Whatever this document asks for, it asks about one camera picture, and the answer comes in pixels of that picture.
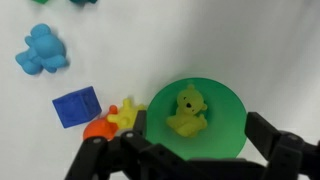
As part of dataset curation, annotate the teal blue toy animal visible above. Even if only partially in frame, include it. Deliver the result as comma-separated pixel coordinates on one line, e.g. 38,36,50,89
70,0,98,4

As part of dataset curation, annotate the yellow toy bear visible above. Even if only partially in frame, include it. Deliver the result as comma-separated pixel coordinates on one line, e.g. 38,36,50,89
166,84,208,137

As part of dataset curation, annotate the green plastic bowl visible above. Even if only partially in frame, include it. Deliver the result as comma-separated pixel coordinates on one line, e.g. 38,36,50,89
146,78,246,159

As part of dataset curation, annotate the blue soft cube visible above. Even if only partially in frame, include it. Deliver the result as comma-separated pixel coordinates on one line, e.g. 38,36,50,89
52,86,102,128

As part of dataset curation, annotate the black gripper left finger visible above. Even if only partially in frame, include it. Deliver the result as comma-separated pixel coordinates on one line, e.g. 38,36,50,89
64,110,265,180

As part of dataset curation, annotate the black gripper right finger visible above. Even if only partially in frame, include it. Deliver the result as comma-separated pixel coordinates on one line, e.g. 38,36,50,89
245,112,320,180

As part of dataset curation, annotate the light blue toy bear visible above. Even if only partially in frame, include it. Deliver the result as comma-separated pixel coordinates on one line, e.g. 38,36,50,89
15,24,68,75

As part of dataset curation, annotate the orange toy animal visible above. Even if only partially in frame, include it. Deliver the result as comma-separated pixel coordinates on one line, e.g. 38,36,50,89
82,105,118,140

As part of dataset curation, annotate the yellow toy giraffe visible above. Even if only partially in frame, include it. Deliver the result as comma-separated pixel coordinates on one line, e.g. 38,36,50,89
107,98,146,129

